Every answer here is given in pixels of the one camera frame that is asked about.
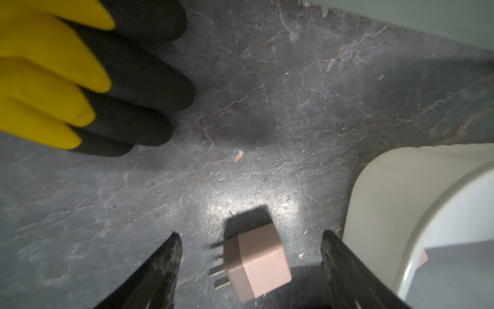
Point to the white rectangular tray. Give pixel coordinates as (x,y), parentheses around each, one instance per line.
(411,199)

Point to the yellow rubber glove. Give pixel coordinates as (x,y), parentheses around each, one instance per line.
(45,66)

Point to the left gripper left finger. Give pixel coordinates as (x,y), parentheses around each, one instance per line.
(153,284)

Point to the clear lidded storage box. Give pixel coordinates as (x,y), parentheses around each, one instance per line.
(469,22)

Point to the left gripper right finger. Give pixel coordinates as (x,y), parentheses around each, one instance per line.
(352,284)

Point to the pink plug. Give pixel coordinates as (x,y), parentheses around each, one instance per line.
(254,263)
(422,259)

